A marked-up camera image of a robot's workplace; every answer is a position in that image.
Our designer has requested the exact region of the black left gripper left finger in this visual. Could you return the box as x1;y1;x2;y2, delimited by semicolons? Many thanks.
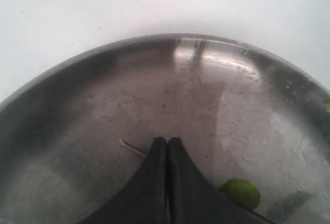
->
80;137;167;223

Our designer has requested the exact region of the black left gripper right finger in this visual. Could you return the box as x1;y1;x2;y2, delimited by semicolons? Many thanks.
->
167;137;272;223

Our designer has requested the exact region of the green chili pepper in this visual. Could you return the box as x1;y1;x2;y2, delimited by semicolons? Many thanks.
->
219;178;261;210

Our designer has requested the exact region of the round stainless steel plate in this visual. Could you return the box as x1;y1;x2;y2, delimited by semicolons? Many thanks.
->
1;34;329;223

